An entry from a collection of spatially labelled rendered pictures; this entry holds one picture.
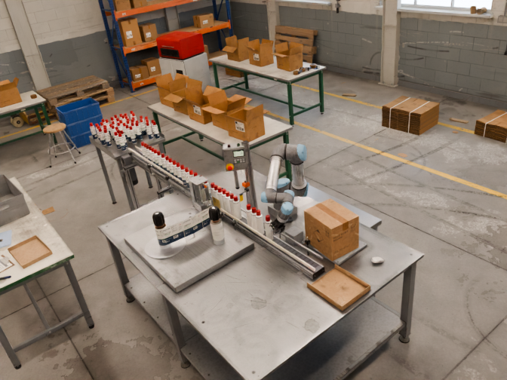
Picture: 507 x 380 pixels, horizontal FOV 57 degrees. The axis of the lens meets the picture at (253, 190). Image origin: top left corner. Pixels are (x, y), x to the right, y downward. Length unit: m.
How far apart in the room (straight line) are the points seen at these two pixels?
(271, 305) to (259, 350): 0.35
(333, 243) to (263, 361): 0.94
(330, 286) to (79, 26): 8.73
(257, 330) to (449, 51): 6.44
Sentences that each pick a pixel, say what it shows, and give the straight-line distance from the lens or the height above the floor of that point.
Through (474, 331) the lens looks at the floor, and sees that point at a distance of 4.10.
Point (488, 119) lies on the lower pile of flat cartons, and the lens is 7.19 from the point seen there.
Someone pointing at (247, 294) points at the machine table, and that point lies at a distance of 3.07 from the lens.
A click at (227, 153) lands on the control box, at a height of 1.44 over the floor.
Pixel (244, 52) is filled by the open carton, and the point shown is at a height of 0.91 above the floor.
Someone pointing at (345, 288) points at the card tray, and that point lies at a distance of 3.06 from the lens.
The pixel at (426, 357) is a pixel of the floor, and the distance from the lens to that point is 3.85.
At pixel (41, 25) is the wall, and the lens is 10.56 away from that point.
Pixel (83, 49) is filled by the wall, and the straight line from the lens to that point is 10.82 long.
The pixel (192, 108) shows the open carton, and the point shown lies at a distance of 5.98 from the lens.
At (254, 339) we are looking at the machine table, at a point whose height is 0.83.
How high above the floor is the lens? 2.91
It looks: 30 degrees down
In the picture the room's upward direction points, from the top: 7 degrees counter-clockwise
